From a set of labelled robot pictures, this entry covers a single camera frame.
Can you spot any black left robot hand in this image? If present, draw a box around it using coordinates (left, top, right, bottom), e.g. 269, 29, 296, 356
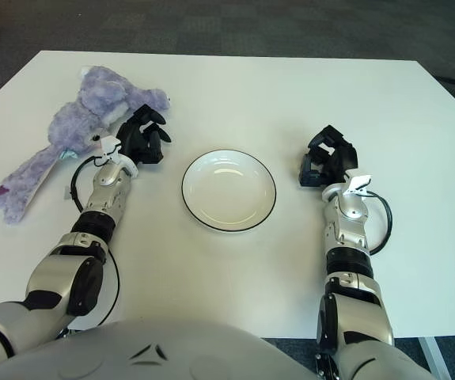
115, 104, 172, 166

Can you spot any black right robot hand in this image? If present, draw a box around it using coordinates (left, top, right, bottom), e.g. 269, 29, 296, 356
298, 124, 359, 187

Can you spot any purple plush rabbit doll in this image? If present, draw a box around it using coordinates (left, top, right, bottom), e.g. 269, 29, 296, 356
0, 65, 172, 226

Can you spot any white plate black rim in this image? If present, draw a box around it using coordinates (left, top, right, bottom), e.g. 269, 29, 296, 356
181, 148, 278, 234

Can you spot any grey robot torso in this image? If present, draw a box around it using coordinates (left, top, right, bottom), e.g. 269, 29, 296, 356
0, 316, 331, 380

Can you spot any white table leg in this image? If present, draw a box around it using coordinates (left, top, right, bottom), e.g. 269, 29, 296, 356
419, 338, 449, 380

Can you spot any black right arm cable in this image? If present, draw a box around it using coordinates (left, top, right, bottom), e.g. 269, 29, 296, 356
363, 189, 393, 257

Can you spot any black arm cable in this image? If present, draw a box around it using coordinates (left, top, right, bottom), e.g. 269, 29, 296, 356
363, 189, 393, 257
70, 155, 121, 328

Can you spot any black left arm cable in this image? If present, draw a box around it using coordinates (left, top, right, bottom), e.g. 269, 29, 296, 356
70, 155, 121, 328

